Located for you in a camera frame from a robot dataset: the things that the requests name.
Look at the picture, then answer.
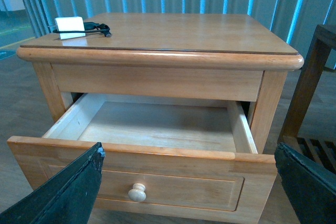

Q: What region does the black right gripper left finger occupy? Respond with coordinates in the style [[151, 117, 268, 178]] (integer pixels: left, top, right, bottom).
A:
[[1, 142, 105, 223]]

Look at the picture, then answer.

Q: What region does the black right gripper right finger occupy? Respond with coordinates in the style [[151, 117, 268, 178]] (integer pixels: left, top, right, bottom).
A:
[[275, 143, 335, 223]]

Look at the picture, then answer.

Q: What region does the wooden drawer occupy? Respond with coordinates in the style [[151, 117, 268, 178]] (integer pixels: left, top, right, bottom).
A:
[[8, 93, 277, 223]]

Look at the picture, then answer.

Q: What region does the black charger cable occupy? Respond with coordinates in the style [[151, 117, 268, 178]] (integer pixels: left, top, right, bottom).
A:
[[52, 22, 112, 38]]

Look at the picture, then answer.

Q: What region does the white charger block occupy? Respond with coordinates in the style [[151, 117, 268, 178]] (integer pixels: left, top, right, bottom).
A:
[[52, 17, 86, 40]]

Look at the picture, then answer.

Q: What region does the upper round drawer knob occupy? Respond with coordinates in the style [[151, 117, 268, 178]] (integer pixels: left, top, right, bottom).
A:
[[128, 183, 146, 202]]

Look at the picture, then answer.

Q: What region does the light wooden nightstand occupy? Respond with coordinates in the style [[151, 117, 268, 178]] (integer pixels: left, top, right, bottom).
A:
[[17, 13, 303, 153]]

